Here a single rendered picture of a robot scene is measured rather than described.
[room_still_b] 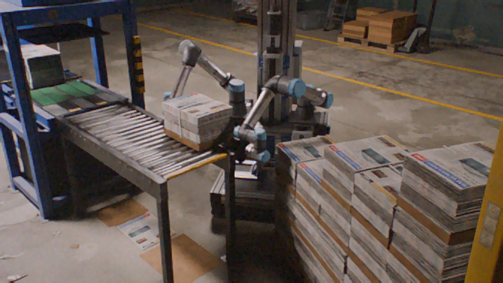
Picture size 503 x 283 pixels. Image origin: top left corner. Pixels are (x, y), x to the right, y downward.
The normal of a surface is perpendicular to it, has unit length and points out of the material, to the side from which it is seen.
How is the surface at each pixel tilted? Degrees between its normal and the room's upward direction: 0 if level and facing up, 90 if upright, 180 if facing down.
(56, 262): 0
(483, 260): 90
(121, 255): 0
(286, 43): 90
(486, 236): 90
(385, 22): 89
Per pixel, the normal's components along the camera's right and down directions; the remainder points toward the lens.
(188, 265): 0.00, -0.91
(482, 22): -0.73, 0.29
